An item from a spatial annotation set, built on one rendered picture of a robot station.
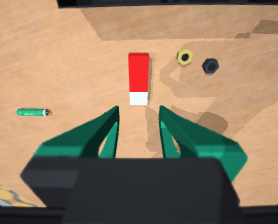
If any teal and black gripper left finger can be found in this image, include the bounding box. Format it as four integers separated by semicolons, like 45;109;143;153
31;106;120;158

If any dark grey hex nut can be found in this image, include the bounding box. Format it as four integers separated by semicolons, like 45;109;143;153
202;58;219;74

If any green battery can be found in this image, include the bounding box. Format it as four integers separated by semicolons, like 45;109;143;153
16;109;49;116

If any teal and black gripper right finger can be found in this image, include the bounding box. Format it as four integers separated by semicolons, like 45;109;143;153
159;105;248;182

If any yellow hex nut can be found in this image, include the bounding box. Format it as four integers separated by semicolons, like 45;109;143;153
176;47;193;65

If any black rack of three labelled bins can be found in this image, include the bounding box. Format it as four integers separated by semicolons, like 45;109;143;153
56;0;278;9

